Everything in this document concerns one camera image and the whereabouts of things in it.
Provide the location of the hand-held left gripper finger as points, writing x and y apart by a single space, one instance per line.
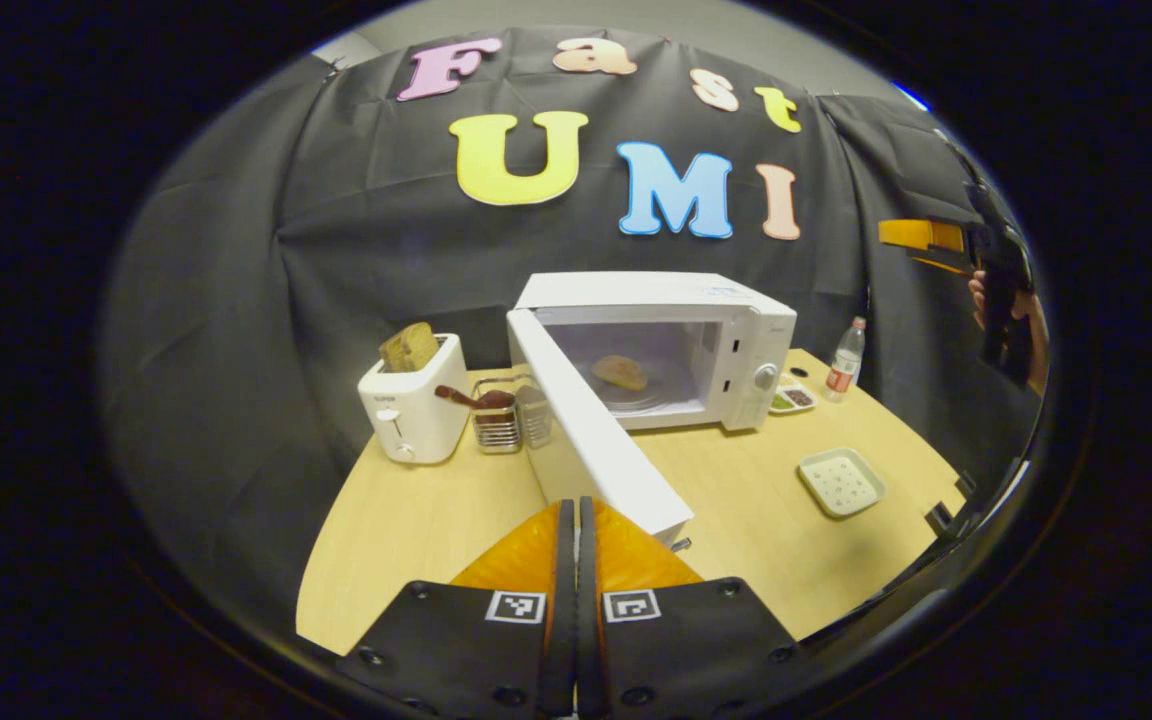
564 620
588 630

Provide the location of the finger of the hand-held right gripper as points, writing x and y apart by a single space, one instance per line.
921 238

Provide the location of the pink bread bun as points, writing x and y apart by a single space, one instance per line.
620 372

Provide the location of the white microwave oven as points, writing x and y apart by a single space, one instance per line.
636 290

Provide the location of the small ceiling light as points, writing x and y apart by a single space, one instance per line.
911 96

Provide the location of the clear plastic water bottle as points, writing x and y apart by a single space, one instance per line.
844 365

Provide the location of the brown wooden spoon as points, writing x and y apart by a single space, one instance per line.
461 397

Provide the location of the white toaster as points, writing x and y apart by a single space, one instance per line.
416 420

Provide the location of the pale green square plate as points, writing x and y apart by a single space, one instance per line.
842 483

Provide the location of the brown toast slice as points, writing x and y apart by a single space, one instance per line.
409 347

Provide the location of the black backdrop cloth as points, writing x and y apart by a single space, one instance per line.
236 300

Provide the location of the black table bracket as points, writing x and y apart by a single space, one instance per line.
946 515

